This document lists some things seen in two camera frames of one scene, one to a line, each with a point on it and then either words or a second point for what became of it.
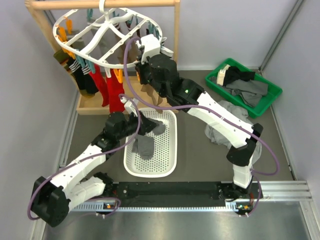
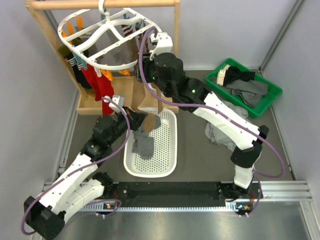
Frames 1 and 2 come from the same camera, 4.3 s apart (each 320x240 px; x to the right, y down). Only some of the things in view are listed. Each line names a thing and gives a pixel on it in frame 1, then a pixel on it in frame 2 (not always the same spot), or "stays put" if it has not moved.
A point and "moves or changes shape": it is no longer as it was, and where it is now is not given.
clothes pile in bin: (241, 83) stays put
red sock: (100, 76) → (96, 81)
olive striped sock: (62, 58) → (65, 51)
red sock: (115, 89) → (103, 87)
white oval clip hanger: (105, 39) stays put
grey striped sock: (105, 44) → (115, 57)
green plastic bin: (246, 86) stays put
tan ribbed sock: (156, 99) moves or changes shape
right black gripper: (140, 68) stays put
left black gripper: (146, 125) → (135, 118)
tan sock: (132, 45) moves or changes shape
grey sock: (159, 129) moves or changes shape
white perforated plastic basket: (163, 163) stays put
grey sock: (143, 145) stays put
